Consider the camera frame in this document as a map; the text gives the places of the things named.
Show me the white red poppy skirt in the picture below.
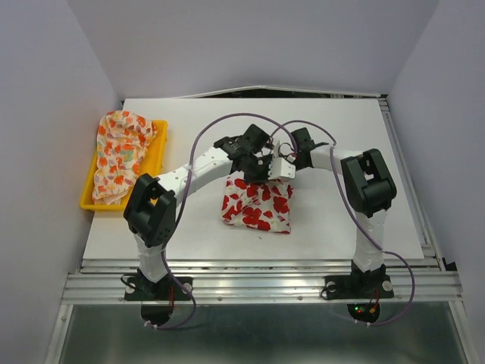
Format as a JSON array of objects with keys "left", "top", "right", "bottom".
[{"left": 221, "top": 176, "right": 293, "bottom": 234}]

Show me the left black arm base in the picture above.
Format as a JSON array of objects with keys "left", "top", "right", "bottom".
[{"left": 121, "top": 275, "right": 191, "bottom": 302}]

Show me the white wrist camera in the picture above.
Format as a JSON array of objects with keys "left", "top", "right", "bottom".
[
  {"left": 268, "top": 157, "right": 296, "bottom": 180},
  {"left": 273, "top": 140, "right": 293, "bottom": 158}
]

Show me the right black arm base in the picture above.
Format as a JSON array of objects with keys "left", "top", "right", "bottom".
[{"left": 321, "top": 275, "right": 395, "bottom": 300}]

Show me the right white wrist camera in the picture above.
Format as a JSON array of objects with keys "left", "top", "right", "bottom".
[{"left": 273, "top": 140, "right": 293, "bottom": 158}]

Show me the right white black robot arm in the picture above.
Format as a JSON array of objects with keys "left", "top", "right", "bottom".
[{"left": 292, "top": 127, "right": 397, "bottom": 300}]

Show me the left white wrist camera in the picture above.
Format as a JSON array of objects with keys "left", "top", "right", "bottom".
[{"left": 268, "top": 157, "right": 296, "bottom": 180}]

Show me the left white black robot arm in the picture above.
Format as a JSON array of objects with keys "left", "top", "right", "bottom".
[{"left": 124, "top": 124, "right": 271, "bottom": 299}]

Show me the yellow plastic tray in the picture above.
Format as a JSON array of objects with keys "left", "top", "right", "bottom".
[{"left": 79, "top": 120, "right": 167, "bottom": 212}]

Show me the orange floral skirt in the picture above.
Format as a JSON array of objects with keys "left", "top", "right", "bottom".
[{"left": 92, "top": 110, "right": 158, "bottom": 206}]

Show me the aluminium frame rail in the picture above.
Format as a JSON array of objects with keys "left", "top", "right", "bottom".
[{"left": 61, "top": 259, "right": 463, "bottom": 305}]

